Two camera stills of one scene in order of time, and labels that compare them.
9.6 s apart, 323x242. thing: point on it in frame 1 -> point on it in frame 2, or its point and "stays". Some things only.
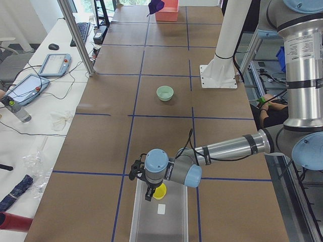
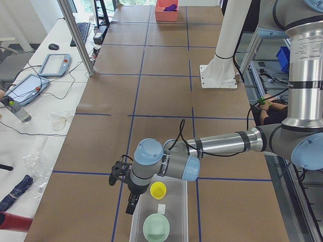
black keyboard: [83, 27] stays
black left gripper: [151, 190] -> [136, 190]
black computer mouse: [53, 46] stays
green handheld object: [261, 100] stays
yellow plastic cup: [160, 191] stays
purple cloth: [155, 6] -> [171, 8]
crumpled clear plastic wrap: [39, 172] stays
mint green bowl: [165, 93] -> [156, 228]
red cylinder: [13, 222] stays
